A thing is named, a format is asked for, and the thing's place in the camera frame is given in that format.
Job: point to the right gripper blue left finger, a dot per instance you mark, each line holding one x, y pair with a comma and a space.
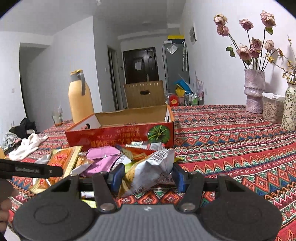
105, 184

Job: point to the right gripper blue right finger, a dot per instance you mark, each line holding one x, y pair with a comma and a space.
191, 184

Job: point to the white grey snack bag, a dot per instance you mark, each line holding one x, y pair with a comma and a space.
147, 172

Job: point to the orange yellow snack packet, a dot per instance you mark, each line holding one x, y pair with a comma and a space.
64, 158

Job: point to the person's left hand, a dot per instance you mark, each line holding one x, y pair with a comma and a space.
7, 191

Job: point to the pink snack packet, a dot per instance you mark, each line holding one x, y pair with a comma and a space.
102, 152
100, 165

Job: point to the white cotton gloves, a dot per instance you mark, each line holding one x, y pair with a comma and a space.
27, 147

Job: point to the black folding chair with clothes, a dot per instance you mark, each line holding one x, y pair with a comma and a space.
17, 133

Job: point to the patterned red tablecloth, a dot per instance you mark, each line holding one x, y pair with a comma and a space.
210, 139

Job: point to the red cardboard pumpkin box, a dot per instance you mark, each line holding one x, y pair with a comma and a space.
151, 124

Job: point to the drinking glass with straw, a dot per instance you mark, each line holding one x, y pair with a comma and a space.
57, 116

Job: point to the red gift box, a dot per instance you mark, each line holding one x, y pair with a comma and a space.
173, 100

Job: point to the yellow thermos jug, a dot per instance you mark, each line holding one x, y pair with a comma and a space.
79, 94

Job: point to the clear plastic food container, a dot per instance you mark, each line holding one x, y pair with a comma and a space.
273, 105

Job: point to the floral white vase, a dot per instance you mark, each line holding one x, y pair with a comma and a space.
288, 118

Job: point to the pink textured vase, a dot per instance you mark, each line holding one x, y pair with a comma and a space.
253, 88

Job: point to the dark entrance door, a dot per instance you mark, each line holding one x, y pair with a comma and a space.
140, 65

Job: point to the grey refrigerator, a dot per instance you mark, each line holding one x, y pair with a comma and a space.
176, 65

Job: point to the dried pink rose bouquet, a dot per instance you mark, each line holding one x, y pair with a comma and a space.
257, 53

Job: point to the yellow box on refrigerator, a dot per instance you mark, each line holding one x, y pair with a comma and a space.
176, 37

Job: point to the yellow flower branch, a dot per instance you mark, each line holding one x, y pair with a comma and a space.
285, 62

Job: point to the wire storage cart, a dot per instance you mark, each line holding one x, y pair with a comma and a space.
192, 99

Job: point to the wall electrical panel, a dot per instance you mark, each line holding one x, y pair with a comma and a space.
192, 34

